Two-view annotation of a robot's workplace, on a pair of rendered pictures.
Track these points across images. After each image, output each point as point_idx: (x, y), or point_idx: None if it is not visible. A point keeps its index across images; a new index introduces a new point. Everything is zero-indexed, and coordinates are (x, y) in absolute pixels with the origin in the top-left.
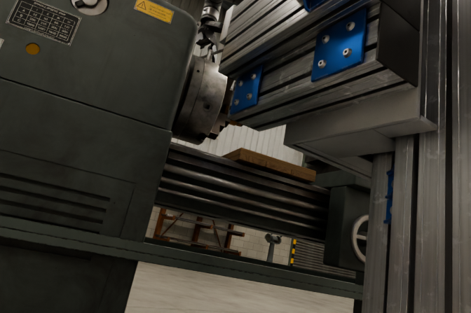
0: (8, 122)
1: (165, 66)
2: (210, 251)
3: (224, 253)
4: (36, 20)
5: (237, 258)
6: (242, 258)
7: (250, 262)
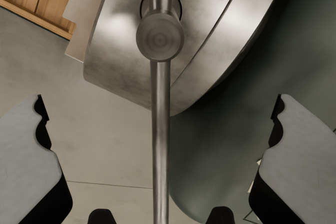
0: None
1: None
2: (57, 34)
3: (39, 26)
4: None
5: (22, 17)
6: (14, 13)
7: (4, 7)
